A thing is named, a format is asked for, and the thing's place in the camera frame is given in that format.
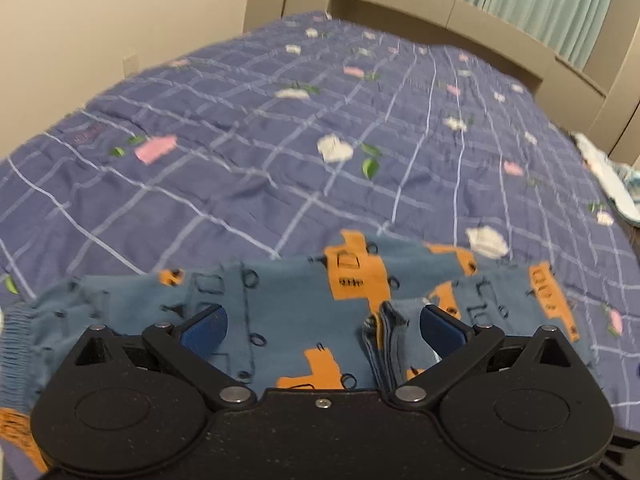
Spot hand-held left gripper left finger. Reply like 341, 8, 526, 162
74, 304, 257, 411

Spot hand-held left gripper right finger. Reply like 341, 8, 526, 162
388, 305, 584, 411

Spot blue pants with orange print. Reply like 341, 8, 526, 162
0, 229, 597, 473

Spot purple checked floral quilt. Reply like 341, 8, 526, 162
0, 9, 640, 480

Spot light blue blanket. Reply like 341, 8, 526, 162
572, 131, 640, 227

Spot beige built-in wardrobe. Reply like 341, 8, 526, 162
244, 0, 640, 171

